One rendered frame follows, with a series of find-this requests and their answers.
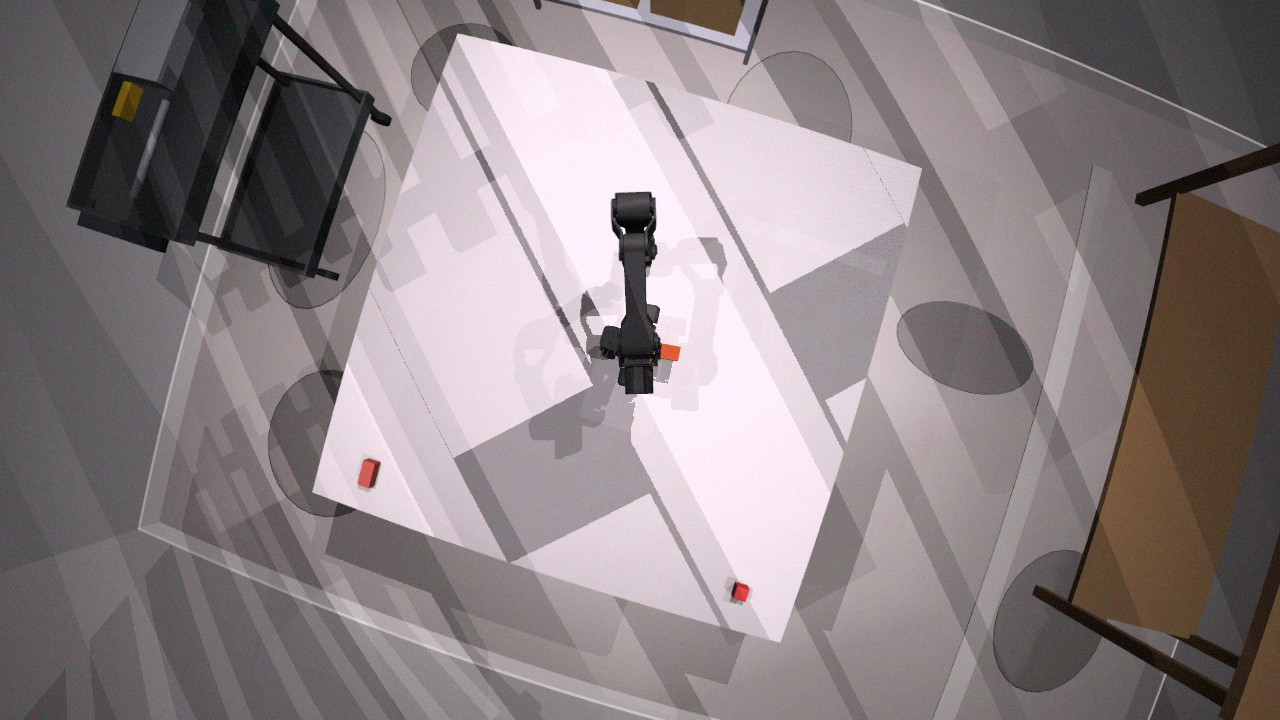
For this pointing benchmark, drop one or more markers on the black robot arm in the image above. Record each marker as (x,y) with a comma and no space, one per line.
(635,342)

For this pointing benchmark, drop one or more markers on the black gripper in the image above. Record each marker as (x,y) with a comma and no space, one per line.
(653,311)

